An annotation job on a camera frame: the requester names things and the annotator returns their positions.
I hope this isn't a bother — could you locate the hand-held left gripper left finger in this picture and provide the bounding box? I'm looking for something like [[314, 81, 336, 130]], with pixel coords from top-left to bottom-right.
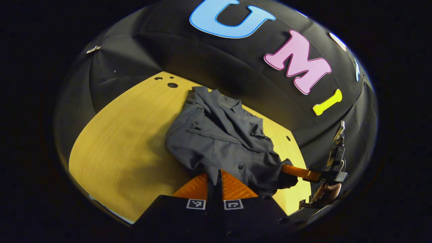
[[133, 173, 220, 243]]

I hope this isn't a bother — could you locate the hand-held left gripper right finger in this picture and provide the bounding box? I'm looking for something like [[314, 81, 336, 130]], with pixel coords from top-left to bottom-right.
[[218, 170, 298, 243]]

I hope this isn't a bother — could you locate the grey button shirt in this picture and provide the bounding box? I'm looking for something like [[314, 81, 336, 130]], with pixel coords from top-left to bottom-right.
[[165, 86, 299, 198]]

